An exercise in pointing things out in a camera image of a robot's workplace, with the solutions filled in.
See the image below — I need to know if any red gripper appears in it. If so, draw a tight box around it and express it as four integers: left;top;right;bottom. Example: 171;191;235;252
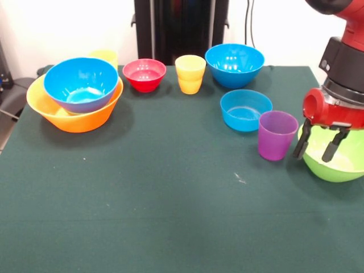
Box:
292;87;364;163

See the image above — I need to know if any large green bowl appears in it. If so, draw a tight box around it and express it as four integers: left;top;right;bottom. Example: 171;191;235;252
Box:
297;123;364;183

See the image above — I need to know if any small blue ridged bowl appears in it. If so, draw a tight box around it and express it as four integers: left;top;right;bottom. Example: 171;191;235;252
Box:
220;89;274;133

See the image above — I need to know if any large blue bowl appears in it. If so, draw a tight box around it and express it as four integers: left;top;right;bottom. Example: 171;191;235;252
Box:
43;57;119;114
204;43;266;89

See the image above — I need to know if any yellow cup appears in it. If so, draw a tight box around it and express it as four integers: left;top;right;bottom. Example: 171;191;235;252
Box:
175;55;207;95

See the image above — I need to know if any large orange bowl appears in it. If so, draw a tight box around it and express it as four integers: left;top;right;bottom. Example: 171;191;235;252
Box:
26;74;124;134

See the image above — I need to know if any purple cup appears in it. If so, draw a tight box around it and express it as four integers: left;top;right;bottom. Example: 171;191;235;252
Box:
257;110;299;162

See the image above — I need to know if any dark green tablecloth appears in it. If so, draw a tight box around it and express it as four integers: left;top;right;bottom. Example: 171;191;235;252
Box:
0;64;364;273

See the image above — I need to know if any black robot column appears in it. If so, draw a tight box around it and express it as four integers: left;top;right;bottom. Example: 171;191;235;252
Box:
131;0;230;67

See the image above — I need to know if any small red bowl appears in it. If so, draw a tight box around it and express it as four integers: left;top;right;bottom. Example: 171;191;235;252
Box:
122;58;167;93

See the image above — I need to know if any translucent yellow-green cup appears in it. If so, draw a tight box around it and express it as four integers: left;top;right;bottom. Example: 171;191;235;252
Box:
88;49;119;71

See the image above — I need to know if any black wall cable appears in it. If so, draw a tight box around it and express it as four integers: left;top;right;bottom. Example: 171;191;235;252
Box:
245;0;256;48

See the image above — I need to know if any black robot pedestal leg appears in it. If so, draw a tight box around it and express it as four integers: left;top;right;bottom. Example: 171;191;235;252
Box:
0;76;31;120

